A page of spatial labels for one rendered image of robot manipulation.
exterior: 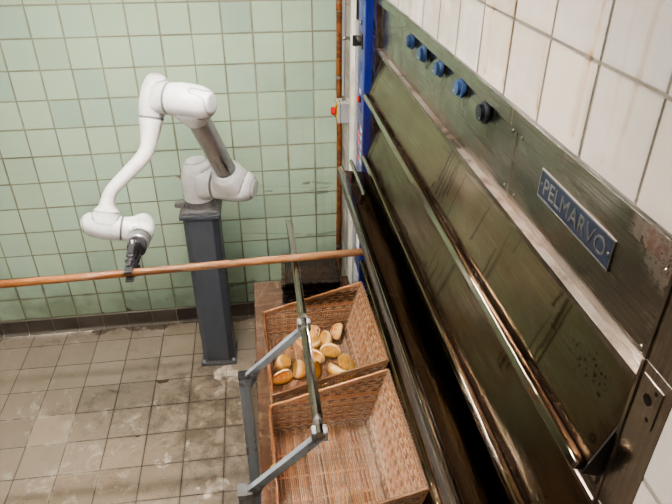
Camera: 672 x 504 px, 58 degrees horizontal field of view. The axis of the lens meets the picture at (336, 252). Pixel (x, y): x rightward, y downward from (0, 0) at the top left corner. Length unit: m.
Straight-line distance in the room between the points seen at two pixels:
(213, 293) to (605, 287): 2.67
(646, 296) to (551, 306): 0.27
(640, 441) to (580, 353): 0.18
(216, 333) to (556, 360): 2.70
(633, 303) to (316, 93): 2.69
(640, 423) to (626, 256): 0.22
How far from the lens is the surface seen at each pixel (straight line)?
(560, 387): 1.07
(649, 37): 0.85
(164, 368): 3.77
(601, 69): 0.94
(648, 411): 0.90
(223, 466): 3.20
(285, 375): 2.67
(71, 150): 3.61
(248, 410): 2.32
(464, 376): 1.47
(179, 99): 2.56
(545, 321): 1.13
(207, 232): 3.20
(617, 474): 1.00
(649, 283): 0.88
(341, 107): 3.07
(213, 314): 3.49
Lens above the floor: 2.46
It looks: 32 degrees down
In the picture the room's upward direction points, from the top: straight up
